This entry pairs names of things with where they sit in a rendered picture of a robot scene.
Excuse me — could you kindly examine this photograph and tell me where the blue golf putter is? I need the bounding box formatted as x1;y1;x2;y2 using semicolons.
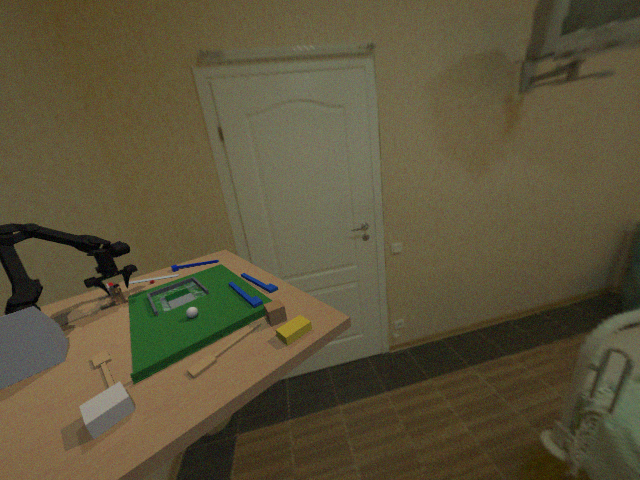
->
171;260;219;272

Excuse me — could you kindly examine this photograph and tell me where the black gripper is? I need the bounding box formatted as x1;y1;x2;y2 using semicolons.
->
84;260;138;295

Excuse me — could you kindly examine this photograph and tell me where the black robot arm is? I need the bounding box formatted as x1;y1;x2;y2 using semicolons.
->
0;223;130;315

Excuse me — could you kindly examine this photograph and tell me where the yellow rectangular block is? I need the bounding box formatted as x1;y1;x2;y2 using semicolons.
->
276;315;312;346

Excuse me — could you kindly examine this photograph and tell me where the blue l-shaped bar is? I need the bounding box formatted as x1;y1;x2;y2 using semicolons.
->
228;282;263;308
241;273;278;293

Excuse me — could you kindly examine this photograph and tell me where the green flat mat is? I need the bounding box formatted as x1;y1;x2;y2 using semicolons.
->
128;264;272;372

